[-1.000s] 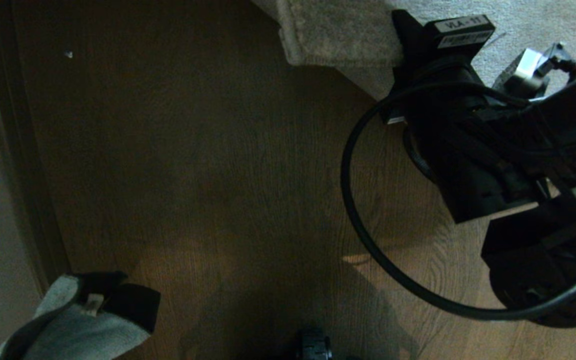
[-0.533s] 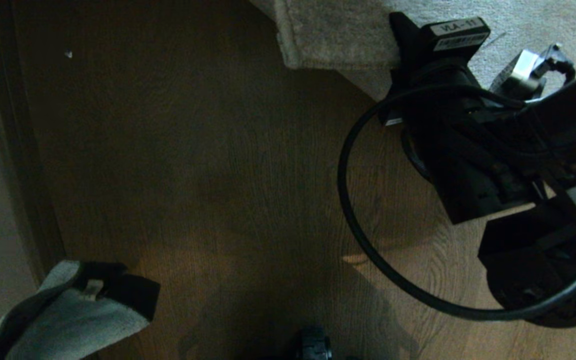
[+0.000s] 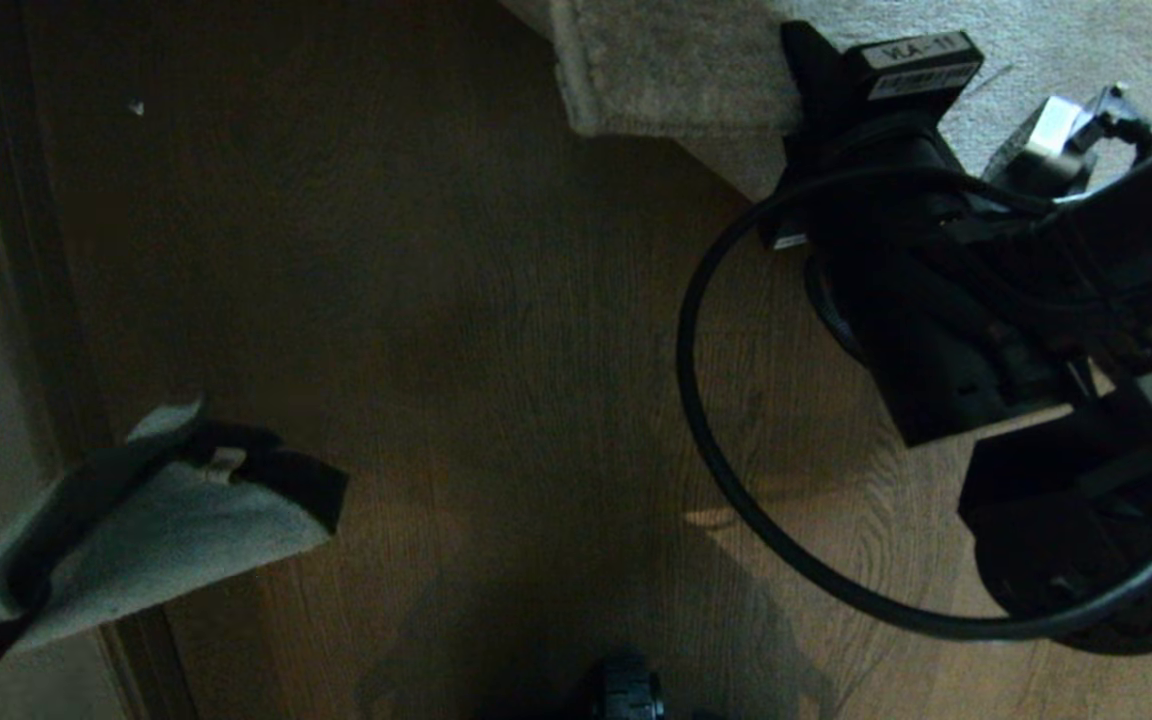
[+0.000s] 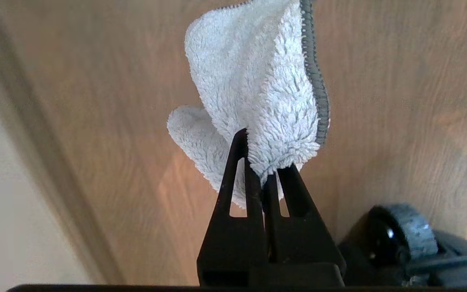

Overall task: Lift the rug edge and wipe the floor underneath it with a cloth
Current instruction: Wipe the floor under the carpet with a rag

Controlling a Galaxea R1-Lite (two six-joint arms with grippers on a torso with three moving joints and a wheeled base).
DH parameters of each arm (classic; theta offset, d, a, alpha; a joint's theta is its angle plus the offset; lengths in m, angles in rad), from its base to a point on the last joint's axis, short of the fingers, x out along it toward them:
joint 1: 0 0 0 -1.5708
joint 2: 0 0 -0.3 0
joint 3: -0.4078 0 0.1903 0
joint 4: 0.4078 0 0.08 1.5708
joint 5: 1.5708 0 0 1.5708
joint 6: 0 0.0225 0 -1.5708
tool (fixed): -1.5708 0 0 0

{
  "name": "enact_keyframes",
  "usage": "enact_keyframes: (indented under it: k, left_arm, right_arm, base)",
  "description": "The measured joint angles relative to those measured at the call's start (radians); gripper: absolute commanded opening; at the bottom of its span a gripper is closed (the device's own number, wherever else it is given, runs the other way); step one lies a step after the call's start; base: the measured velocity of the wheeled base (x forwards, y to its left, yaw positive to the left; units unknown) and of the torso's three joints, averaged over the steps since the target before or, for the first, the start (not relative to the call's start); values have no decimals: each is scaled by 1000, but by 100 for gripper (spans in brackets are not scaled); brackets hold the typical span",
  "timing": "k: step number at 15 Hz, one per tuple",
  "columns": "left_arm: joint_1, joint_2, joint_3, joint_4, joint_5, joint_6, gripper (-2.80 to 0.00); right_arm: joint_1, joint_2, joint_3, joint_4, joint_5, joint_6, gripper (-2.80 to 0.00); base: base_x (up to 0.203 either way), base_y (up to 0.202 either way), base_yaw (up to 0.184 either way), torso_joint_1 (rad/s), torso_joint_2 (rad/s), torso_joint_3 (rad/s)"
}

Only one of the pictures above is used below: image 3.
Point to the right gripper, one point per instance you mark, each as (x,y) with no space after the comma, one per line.
(921,300)

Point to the grey cloth with dark trim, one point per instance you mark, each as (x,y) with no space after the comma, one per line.
(166,530)

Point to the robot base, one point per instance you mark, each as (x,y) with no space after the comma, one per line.
(626,692)

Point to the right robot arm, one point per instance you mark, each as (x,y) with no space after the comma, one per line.
(1126,240)

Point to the grey rug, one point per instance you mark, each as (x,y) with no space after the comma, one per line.
(656,70)

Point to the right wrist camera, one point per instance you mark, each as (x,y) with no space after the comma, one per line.
(1051,132)

